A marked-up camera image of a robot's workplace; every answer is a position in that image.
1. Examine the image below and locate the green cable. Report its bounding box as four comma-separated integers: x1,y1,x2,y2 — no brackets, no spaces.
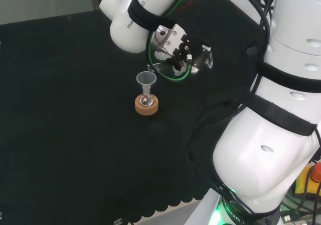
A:
145,0,193,83

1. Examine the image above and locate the clear round-bottom flask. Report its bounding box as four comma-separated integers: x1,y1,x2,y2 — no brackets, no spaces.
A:
139,89,153,107

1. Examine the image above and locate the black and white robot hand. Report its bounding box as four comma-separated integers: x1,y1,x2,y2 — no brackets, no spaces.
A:
149,23,214,77

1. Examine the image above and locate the clear graduated cylinder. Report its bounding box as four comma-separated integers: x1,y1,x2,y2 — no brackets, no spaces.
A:
146,44,214,72

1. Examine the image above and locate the yellow stop button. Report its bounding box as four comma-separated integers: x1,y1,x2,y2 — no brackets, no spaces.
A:
294,163,321,199

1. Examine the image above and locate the clear plastic funnel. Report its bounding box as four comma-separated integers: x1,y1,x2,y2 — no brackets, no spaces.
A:
136,71,157,95

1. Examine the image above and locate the cork ring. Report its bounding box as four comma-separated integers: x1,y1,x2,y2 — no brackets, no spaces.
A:
134,95,159,116

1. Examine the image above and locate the black bench cloth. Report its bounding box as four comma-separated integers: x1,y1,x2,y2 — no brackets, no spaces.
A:
0,0,276,223

